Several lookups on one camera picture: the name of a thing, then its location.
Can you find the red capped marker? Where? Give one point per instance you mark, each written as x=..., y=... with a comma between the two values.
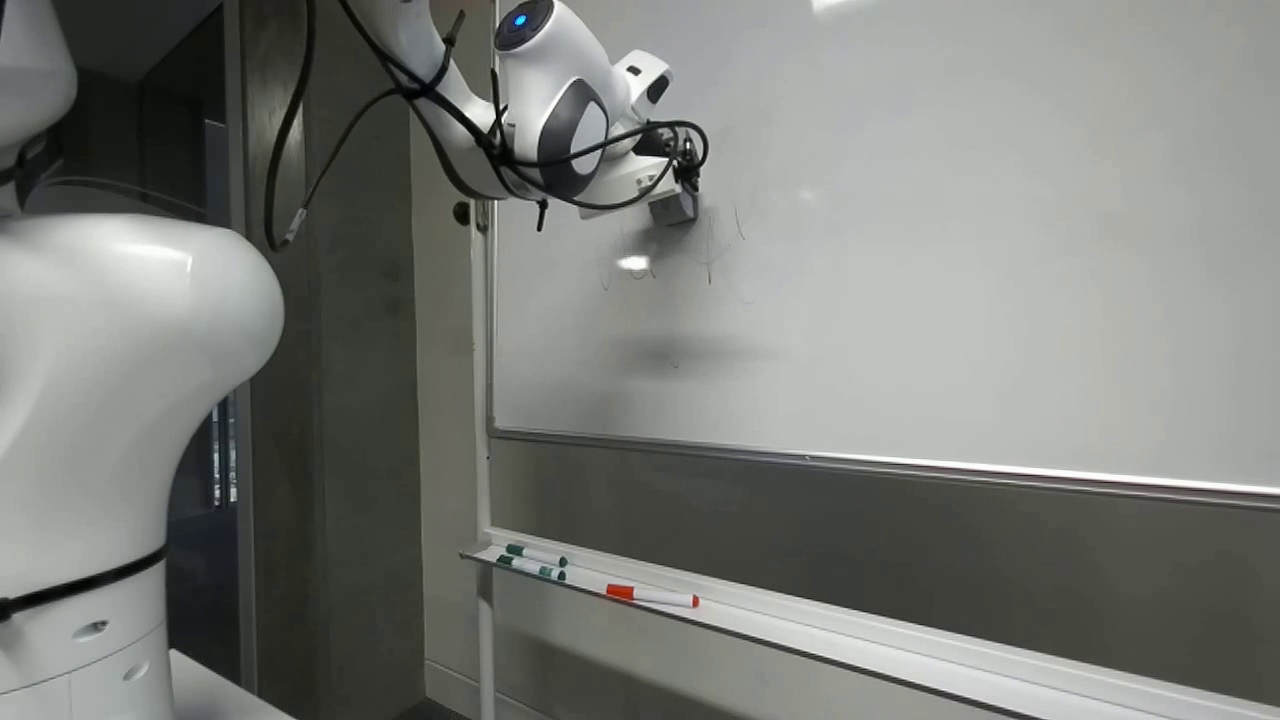
x=620, y=595

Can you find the large whiteboard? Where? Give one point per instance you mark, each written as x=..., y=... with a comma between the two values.
x=935, y=266

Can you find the white whiteboard pen tray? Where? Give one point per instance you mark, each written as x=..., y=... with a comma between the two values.
x=864, y=642

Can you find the white whiteboard stand frame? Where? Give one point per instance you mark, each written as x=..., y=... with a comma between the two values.
x=483, y=642

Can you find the green capped marker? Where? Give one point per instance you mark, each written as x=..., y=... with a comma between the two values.
x=538, y=554
x=532, y=571

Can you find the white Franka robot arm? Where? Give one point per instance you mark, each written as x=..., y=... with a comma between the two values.
x=104, y=400

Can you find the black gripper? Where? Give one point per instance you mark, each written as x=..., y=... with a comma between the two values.
x=675, y=150

